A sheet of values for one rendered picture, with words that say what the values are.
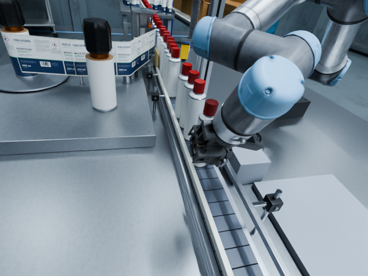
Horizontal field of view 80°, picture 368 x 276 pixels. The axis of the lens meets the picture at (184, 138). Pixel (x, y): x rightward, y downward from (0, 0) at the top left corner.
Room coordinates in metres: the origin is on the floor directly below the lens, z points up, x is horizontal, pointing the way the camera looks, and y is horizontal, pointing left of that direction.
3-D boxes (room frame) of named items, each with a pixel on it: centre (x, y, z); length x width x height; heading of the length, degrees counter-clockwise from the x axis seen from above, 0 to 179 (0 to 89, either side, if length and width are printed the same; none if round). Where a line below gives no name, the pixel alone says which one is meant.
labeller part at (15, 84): (0.85, 0.70, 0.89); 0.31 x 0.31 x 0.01
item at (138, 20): (1.25, 0.30, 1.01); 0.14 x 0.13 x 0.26; 19
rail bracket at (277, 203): (0.30, -0.19, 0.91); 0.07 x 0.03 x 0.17; 109
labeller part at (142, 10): (1.24, 0.31, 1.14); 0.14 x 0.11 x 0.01; 19
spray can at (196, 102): (0.60, -0.02, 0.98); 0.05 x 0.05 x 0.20
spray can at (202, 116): (0.48, -0.05, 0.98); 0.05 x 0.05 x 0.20
